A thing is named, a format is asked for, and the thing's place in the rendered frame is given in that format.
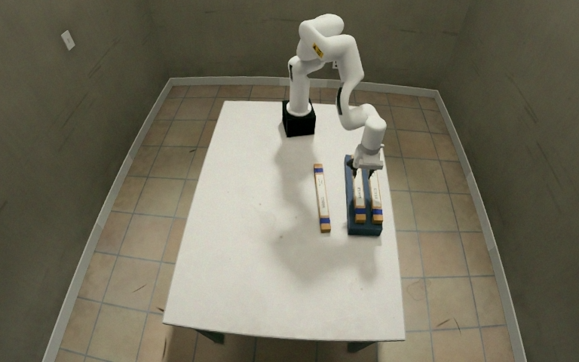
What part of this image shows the tan welding electrode pack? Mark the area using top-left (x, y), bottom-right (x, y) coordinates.
top-left (314, 164), bottom-right (331, 233)
top-left (352, 169), bottom-right (366, 223)
top-left (368, 171), bottom-right (384, 224)

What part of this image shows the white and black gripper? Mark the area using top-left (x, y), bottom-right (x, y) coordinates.
top-left (346, 144), bottom-right (381, 179)

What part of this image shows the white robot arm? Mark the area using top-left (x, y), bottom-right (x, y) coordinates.
top-left (286, 14), bottom-right (386, 170)

